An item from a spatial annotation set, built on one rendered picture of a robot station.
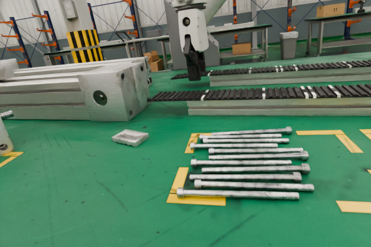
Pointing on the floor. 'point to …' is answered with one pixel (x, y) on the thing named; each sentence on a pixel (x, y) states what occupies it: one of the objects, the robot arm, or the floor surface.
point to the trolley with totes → (144, 38)
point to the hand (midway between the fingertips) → (197, 71)
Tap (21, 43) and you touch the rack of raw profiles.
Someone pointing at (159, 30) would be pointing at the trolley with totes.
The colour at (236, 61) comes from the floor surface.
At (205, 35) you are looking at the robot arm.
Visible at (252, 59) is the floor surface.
